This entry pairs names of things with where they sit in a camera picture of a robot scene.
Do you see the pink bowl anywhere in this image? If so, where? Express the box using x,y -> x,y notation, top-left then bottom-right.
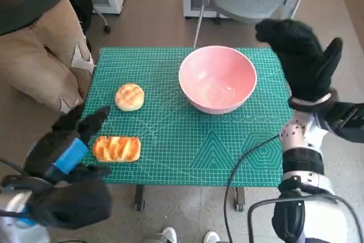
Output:
178,45 -> 258,115

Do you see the silver chair leg with caster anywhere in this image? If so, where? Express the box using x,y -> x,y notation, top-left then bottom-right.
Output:
93,8 -> 112,34

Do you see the long black cable over mat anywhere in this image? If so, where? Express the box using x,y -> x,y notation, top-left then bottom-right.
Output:
223,133 -> 282,243

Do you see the round toy bread bun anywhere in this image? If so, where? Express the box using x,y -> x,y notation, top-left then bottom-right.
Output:
114,83 -> 145,112

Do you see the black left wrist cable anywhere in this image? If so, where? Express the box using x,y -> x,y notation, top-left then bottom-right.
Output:
0,159 -> 32,178

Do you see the black right arm cable loop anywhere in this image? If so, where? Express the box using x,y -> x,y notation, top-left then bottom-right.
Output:
247,193 -> 356,243

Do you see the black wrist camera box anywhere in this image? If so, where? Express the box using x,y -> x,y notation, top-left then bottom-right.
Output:
27,179 -> 112,230
324,102 -> 364,143

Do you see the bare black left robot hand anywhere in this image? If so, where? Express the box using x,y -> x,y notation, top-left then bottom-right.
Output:
24,103 -> 113,187

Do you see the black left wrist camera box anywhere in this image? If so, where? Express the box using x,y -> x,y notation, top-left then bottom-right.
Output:
27,179 -> 112,230

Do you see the green cutting mat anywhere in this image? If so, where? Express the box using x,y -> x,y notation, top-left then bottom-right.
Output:
81,46 -> 295,188

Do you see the rectangular toy bread loaf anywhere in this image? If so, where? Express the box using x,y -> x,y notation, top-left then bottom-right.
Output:
92,135 -> 142,163

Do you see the black table leg with caster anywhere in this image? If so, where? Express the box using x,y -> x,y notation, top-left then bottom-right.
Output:
234,187 -> 246,212
135,184 -> 146,212

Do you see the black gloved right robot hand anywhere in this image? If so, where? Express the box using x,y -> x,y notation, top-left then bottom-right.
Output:
255,18 -> 344,103

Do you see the person in tan trousers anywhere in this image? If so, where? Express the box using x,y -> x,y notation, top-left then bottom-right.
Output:
0,0 -> 96,114

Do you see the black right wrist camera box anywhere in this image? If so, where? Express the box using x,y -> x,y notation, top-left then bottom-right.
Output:
324,102 -> 364,143

